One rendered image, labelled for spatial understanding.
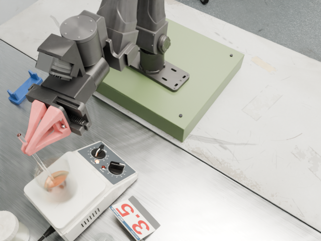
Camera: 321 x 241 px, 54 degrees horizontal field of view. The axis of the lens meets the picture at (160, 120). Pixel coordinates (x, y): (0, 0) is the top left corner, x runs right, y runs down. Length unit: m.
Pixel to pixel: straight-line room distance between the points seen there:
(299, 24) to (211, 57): 1.88
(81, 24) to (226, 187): 0.46
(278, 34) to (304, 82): 1.62
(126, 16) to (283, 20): 2.22
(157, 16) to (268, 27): 1.97
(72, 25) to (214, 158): 0.44
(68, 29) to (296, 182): 0.58
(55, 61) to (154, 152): 0.38
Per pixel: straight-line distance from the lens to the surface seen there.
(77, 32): 0.51
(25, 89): 0.94
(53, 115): 0.51
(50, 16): 1.17
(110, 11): 0.59
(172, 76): 0.82
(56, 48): 0.49
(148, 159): 0.76
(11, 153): 0.84
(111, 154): 0.73
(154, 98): 0.78
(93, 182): 0.65
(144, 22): 0.71
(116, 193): 0.69
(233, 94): 0.89
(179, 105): 0.77
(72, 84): 0.53
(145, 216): 0.70
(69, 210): 0.64
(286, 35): 2.60
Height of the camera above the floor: 1.57
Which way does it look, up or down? 55 degrees down
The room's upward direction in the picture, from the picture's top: straight up
